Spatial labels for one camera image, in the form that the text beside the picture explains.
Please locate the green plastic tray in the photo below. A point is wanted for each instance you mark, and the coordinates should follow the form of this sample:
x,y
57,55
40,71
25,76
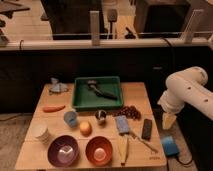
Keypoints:
x,y
92,93

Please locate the blue box on floor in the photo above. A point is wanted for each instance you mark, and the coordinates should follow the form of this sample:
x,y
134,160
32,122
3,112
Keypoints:
x,y
169,146

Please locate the black rectangular block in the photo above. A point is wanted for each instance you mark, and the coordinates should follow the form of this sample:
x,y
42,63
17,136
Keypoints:
x,y
147,129

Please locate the wooden table board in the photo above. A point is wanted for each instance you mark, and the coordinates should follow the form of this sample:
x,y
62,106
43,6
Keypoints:
x,y
33,153

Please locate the small metal cup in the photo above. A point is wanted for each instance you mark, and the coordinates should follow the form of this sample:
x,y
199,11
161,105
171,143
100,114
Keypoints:
x,y
100,117

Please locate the yellow corn cob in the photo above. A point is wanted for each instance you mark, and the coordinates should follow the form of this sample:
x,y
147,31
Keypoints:
x,y
123,148

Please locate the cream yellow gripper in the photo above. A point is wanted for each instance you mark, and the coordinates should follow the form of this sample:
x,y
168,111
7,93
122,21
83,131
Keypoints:
x,y
168,120

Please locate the bunch of dark grapes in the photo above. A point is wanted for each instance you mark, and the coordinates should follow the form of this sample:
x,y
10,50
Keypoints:
x,y
130,112

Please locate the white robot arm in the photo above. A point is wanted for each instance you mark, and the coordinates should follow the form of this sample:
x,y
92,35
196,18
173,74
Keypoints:
x,y
185,86

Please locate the orange round fruit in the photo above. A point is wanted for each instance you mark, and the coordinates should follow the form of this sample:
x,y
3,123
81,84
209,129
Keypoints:
x,y
85,128

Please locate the orange bowl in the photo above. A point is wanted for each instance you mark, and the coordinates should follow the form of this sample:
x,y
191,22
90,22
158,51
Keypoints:
x,y
99,151

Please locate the light blue cup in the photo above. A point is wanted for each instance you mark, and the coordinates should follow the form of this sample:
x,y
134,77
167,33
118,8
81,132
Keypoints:
x,y
70,118

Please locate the purple bowl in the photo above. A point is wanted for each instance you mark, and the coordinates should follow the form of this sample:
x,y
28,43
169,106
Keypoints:
x,y
63,151

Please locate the orange carrot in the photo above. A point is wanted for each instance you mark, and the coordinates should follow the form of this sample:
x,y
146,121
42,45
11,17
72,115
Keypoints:
x,y
50,109

